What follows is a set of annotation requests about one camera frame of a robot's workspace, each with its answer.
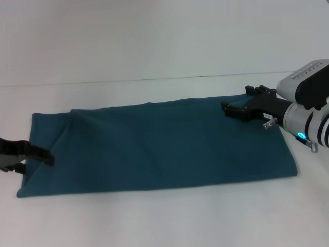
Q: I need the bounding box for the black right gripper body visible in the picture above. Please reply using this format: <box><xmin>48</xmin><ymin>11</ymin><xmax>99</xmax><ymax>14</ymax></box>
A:
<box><xmin>243</xmin><ymin>84</ymin><xmax>294</xmax><ymax>127</ymax></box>

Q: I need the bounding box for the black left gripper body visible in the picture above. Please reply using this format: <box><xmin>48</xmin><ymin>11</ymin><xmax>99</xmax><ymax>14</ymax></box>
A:
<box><xmin>0</xmin><ymin>137</ymin><xmax>29</xmax><ymax>173</ymax></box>

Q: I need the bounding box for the teal blue printed t-shirt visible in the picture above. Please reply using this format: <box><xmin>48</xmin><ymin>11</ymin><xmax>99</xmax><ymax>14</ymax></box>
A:
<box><xmin>16</xmin><ymin>93</ymin><xmax>299</xmax><ymax>199</ymax></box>

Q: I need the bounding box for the right arm plug with cable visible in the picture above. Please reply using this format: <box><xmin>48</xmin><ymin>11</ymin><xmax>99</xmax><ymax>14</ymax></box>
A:
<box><xmin>262</xmin><ymin>117</ymin><xmax>279</xmax><ymax>131</ymax></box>

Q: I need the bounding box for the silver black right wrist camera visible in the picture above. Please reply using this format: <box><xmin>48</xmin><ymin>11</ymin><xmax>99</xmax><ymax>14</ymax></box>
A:
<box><xmin>276</xmin><ymin>59</ymin><xmax>329</xmax><ymax>112</ymax></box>

